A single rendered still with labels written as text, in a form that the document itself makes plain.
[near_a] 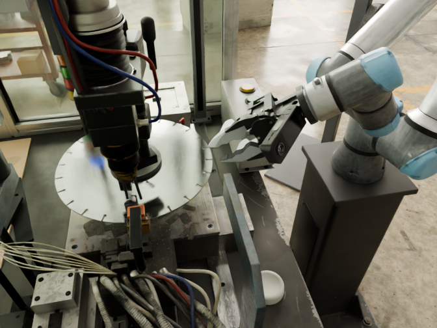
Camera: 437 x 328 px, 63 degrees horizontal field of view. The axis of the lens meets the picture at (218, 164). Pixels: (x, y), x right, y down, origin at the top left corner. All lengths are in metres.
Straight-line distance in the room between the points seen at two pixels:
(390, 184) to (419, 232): 1.01
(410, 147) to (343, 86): 0.33
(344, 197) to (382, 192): 0.11
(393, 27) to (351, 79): 0.23
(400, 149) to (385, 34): 0.27
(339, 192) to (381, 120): 0.36
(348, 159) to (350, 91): 0.43
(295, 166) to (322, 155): 1.06
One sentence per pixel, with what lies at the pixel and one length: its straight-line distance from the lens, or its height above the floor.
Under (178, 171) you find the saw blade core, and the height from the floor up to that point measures 0.95.
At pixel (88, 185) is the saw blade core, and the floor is 0.95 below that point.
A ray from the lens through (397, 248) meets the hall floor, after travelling 1.98.
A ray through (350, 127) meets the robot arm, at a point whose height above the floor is 0.89.
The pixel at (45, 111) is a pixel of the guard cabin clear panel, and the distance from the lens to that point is 1.29.
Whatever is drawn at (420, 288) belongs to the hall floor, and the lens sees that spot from 1.89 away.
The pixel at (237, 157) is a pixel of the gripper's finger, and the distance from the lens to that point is 0.73.
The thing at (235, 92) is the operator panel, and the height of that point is 0.90.
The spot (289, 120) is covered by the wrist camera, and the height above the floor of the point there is 1.09.
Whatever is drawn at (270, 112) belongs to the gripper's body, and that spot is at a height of 1.09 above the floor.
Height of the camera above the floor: 1.46
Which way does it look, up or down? 42 degrees down
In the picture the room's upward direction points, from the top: straight up
